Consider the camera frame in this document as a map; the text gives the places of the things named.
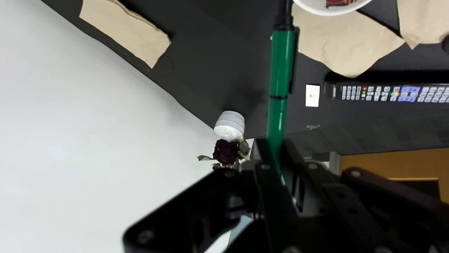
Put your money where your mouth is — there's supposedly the white vase with dried flowers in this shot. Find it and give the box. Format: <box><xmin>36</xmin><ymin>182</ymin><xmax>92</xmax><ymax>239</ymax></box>
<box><xmin>196</xmin><ymin>108</ymin><xmax>253</xmax><ymax>173</ymax></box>

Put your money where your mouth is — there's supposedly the white printed cup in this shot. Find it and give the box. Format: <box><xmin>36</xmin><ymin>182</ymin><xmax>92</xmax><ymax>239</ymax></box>
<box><xmin>290</xmin><ymin>0</ymin><xmax>374</xmax><ymax>18</ymax></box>

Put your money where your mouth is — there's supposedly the small white card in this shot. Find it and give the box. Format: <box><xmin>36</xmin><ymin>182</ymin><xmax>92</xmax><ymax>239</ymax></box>
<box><xmin>302</xmin><ymin>81</ymin><xmax>322</xmax><ymax>108</ymax></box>

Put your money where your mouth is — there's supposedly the green pen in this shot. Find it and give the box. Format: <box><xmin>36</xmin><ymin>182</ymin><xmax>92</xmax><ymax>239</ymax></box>
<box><xmin>263</xmin><ymin>0</ymin><xmax>301</xmax><ymax>190</ymax></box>

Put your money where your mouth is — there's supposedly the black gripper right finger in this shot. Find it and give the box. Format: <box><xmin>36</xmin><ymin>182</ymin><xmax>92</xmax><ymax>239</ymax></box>
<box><xmin>280</xmin><ymin>139</ymin><xmax>449</xmax><ymax>253</ymax></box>

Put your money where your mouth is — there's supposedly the beige paper napkin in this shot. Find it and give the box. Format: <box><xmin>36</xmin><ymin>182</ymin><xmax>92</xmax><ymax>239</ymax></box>
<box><xmin>395</xmin><ymin>0</ymin><xmax>449</xmax><ymax>50</ymax></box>
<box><xmin>290</xmin><ymin>4</ymin><xmax>406</xmax><ymax>80</ymax></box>
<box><xmin>77</xmin><ymin>0</ymin><xmax>172</xmax><ymax>70</ymax></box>

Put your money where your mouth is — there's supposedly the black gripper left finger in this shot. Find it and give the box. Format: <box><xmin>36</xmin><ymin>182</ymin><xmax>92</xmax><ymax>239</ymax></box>
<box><xmin>121</xmin><ymin>138</ymin><xmax>300</xmax><ymax>253</ymax></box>

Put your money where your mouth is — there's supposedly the long remote with coloured buttons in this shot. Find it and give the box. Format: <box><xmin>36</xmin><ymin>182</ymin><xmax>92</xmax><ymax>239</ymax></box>
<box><xmin>324</xmin><ymin>80</ymin><xmax>449</xmax><ymax>105</ymax></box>

